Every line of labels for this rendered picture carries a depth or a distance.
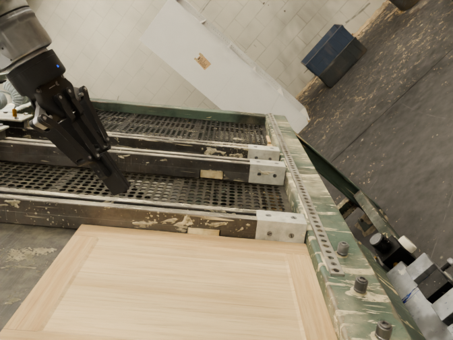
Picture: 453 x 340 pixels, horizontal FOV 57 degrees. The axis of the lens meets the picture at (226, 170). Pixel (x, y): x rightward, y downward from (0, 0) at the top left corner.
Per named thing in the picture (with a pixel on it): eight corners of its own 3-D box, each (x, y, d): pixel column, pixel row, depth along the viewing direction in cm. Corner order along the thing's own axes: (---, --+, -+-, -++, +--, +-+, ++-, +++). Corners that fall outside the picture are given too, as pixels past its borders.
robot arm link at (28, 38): (-44, 46, 55) (-13, 86, 58) (0, 14, 52) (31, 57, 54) (1, 30, 63) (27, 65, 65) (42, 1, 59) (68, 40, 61)
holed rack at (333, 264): (344, 276, 87) (344, 274, 87) (329, 275, 87) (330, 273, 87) (272, 114, 242) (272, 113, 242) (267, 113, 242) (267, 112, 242)
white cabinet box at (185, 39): (310, 121, 480) (170, -4, 438) (276, 156, 500) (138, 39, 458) (305, 107, 536) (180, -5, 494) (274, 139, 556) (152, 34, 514)
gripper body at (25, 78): (27, 62, 64) (65, 113, 68) (-10, 80, 57) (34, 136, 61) (62, 41, 61) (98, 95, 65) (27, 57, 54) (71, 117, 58)
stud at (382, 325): (391, 344, 69) (395, 329, 68) (376, 343, 69) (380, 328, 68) (386, 333, 71) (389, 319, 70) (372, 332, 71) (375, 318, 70)
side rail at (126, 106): (263, 135, 238) (265, 116, 235) (71, 117, 237) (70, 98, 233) (262, 131, 246) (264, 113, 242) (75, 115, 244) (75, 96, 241)
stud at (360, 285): (367, 295, 81) (370, 282, 80) (354, 294, 81) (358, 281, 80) (363, 288, 83) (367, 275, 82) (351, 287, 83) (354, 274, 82)
